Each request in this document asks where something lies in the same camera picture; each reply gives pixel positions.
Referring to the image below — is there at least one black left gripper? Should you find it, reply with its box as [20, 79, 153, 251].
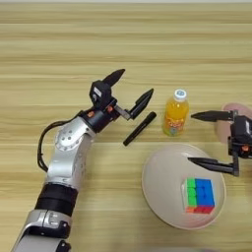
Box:
[80, 68, 155, 134]

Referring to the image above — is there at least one beige round plate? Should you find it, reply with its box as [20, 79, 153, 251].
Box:
[141, 142, 227, 230]

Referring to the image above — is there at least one orange juice bottle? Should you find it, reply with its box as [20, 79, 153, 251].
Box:
[161, 88, 190, 138]

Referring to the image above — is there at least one right gripper labelled black box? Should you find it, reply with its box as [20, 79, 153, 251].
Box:
[230, 115, 252, 146]

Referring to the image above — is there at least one multicoloured puzzle cube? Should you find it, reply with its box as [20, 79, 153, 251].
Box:
[181, 177, 217, 215]

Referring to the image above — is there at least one pink plastic cup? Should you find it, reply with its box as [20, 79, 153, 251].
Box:
[215, 101, 252, 146]

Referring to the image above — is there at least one left gripper labelled black box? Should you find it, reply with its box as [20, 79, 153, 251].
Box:
[89, 79, 113, 111]

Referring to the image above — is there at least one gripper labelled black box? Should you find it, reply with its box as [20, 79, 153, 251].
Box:
[230, 115, 252, 146]
[89, 79, 113, 111]

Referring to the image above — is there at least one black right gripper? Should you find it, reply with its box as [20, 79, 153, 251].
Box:
[187, 109, 252, 178]

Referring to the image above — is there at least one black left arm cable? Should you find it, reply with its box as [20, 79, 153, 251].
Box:
[36, 110, 85, 173]

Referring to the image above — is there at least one black marker pen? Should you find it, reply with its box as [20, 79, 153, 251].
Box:
[122, 111, 158, 148]

